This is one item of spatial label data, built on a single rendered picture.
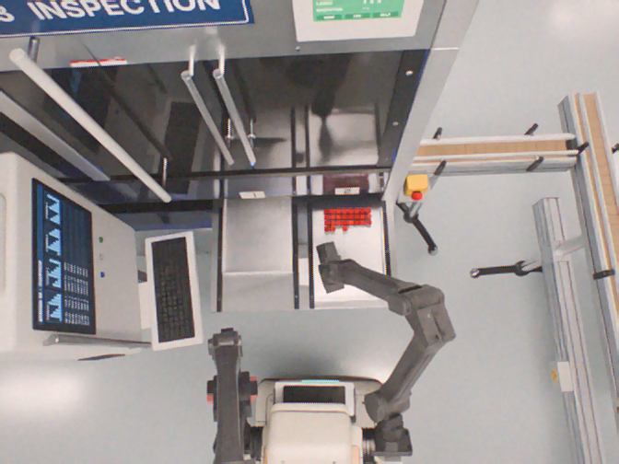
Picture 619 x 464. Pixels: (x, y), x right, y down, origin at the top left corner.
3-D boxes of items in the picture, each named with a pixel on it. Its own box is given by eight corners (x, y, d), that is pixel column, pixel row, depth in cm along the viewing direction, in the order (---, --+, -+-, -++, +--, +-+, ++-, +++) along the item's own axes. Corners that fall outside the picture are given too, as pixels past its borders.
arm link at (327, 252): (331, 277, 134) (356, 272, 137) (321, 239, 136) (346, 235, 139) (317, 284, 145) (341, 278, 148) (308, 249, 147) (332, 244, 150)
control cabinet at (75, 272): (91, 235, 187) (-70, 154, 111) (137, 227, 187) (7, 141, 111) (96, 362, 174) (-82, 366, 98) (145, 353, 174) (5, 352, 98)
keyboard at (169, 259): (151, 242, 185) (149, 240, 183) (186, 237, 185) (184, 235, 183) (158, 343, 175) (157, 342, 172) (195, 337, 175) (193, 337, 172)
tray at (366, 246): (313, 212, 178) (312, 209, 174) (380, 210, 177) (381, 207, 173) (314, 300, 169) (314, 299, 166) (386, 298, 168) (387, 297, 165)
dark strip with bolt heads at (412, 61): (370, 190, 166) (403, 48, 90) (382, 189, 166) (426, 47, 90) (370, 192, 166) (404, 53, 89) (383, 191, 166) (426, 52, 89)
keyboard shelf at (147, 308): (126, 242, 188) (123, 241, 185) (193, 231, 188) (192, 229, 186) (134, 354, 176) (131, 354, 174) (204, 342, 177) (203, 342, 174)
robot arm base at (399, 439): (368, 456, 125) (413, 456, 124) (369, 434, 122) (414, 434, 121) (366, 431, 133) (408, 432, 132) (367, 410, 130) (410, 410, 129)
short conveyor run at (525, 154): (393, 182, 184) (399, 167, 168) (390, 146, 188) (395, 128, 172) (566, 175, 182) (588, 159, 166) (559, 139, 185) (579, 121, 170)
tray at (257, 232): (225, 189, 182) (223, 185, 178) (291, 186, 181) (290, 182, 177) (224, 274, 173) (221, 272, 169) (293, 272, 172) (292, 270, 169)
